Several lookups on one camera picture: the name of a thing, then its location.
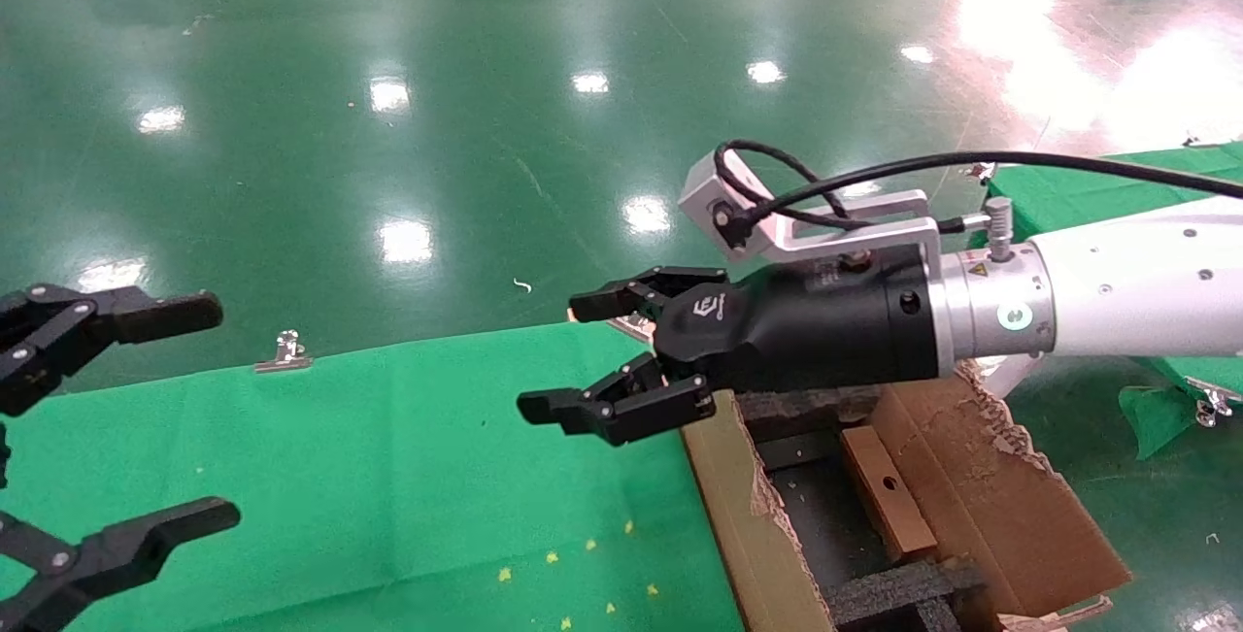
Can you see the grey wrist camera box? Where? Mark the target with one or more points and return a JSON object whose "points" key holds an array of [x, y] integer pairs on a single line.
{"points": [[709, 195]]}

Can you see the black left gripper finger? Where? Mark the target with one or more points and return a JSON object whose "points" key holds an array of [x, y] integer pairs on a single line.
{"points": [[146, 317], [136, 545]]}

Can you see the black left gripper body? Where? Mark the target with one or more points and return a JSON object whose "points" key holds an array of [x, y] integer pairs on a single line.
{"points": [[3, 457]]}

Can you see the grey metal camera bracket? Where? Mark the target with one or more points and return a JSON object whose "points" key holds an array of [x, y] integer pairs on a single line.
{"points": [[855, 239]]}

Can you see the small brown cardboard box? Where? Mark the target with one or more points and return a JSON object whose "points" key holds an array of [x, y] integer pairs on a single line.
{"points": [[889, 496]]}

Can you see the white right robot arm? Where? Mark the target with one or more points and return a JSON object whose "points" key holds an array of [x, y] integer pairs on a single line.
{"points": [[1136, 292]]}

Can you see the large open cardboard carton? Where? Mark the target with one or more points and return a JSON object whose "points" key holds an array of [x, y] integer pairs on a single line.
{"points": [[1000, 496]]}

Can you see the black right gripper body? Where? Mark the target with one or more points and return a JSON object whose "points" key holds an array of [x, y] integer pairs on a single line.
{"points": [[806, 326]]}

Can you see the long black foam insert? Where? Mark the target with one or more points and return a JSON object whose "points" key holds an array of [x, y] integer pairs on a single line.
{"points": [[893, 595]]}

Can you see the grey metal table leg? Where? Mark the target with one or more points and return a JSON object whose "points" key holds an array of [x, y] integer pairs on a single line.
{"points": [[1000, 375]]}

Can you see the notched black foam insert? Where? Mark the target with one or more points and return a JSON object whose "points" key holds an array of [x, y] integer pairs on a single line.
{"points": [[806, 409]]}

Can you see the silver binder clip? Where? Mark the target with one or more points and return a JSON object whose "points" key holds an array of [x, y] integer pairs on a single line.
{"points": [[1194, 141], [633, 326], [983, 174], [1212, 404], [285, 354]]}

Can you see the green cloth with hanging corner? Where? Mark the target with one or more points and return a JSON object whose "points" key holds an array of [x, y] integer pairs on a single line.
{"points": [[1165, 409]]}

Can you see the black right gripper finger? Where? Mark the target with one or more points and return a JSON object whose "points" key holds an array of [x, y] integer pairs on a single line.
{"points": [[631, 294], [621, 404]]}

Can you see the large green table cloth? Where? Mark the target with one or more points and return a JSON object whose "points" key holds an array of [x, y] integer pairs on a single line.
{"points": [[340, 477]]}

